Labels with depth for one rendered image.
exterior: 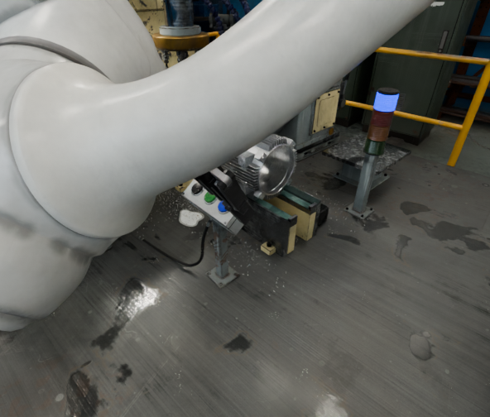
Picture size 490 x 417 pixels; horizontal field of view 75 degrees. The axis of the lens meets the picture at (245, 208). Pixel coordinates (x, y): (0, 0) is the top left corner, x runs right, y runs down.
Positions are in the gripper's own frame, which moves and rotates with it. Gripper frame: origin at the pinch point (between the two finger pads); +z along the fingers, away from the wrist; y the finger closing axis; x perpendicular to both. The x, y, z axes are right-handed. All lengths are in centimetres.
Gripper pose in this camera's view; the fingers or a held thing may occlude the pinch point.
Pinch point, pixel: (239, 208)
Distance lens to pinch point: 53.8
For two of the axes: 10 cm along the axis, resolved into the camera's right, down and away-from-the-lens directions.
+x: -6.1, 7.8, -1.4
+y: -6.7, -4.2, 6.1
